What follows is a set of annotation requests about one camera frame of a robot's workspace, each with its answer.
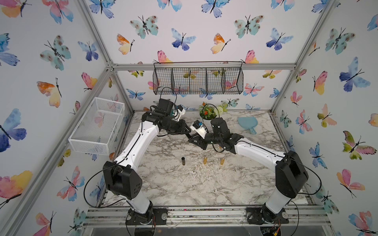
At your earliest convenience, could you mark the black lipstick front left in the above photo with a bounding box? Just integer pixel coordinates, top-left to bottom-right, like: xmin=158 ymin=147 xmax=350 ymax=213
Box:
xmin=181 ymin=157 xmax=186 ymax=166

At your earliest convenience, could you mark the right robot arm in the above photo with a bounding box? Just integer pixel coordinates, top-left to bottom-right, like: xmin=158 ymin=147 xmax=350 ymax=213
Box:
xmin=188 ymin=118 xmax=309 ymax=225

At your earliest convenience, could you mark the light blue hand mirror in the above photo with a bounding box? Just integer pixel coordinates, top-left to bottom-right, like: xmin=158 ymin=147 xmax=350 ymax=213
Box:
xmin=237 ymin=117 xmax=258 ymax=135

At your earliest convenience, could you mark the white potted artificial plant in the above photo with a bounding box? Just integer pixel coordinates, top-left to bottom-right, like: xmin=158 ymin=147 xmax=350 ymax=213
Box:
xmin=199 ymin=101 xmax=228 ymax=132

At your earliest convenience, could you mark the white mesh wall basket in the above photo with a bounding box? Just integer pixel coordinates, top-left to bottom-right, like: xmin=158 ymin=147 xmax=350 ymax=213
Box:
xmin=69 ymin=97 xmax=125 ymax=155

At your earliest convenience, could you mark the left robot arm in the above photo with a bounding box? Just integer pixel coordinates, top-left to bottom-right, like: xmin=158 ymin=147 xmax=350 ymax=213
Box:
xmin=103 ymin=112 xmax=191 ymax=225

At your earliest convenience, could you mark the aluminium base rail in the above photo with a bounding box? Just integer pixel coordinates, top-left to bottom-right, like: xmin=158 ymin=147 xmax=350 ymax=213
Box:
xmin=84 ymin=205 xmax=331 ymax=228

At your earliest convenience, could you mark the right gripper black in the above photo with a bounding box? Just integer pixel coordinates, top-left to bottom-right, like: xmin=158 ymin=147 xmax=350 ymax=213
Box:
xmin=187 ymin=131 xmax=223 ymax=150

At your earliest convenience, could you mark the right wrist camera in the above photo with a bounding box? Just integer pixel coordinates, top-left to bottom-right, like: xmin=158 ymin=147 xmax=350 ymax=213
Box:
xmin=190 ymin=120 xmax=208 ymax=139

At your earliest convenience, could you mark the black wire wall basket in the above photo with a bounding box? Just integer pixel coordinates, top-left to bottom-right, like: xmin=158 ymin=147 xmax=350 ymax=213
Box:
xmin=149 ymin=62 xmax=244 ymax=96

